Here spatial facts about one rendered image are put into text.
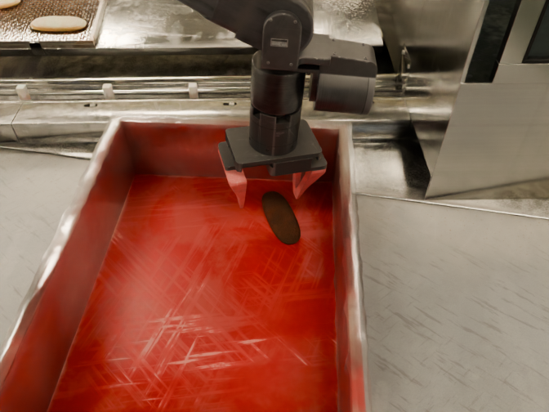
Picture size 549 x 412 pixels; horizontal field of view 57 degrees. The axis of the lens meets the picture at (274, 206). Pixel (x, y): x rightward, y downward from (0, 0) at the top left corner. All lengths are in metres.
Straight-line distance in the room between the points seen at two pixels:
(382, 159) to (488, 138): 0.17
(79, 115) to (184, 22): 0.28
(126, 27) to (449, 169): 0.62
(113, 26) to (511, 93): 0.68
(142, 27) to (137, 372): 0.63
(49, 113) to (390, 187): 0.53
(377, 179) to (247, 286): 0.27
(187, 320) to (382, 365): 0.22
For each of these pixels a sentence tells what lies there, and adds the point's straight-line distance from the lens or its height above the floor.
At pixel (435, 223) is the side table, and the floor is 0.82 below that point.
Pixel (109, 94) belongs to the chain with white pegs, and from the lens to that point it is 0.90.
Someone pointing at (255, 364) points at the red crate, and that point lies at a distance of 0.57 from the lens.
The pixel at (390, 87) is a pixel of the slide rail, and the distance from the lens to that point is 0.91.
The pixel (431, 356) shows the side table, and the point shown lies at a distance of 0.60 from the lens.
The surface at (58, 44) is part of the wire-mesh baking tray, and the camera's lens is 0.99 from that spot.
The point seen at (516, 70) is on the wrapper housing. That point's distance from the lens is 0.64.
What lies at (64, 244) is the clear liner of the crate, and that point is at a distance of 0.57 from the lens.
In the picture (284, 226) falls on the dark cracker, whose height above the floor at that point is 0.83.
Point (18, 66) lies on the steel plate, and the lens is 1.11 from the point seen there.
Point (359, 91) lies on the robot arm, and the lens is 0.53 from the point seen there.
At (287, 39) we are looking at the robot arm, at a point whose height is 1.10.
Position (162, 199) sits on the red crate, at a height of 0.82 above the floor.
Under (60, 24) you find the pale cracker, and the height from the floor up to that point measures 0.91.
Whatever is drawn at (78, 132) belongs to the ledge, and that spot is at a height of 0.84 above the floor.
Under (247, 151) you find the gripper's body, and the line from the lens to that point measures 0.58.
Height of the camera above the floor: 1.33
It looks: 46 degrees down
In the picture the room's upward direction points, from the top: straight up
